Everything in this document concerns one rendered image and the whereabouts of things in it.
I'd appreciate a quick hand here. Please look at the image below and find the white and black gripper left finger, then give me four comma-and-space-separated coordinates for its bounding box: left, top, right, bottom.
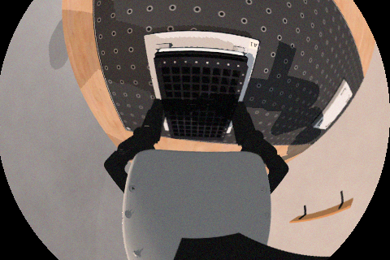
104, 98, 165, 193

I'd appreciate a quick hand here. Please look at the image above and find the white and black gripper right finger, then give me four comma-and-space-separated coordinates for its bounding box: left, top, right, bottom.
232, 102, 289, 194

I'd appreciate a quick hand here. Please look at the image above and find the black perforated breadboard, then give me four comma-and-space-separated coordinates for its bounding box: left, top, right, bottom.
93, 0, 364, 145

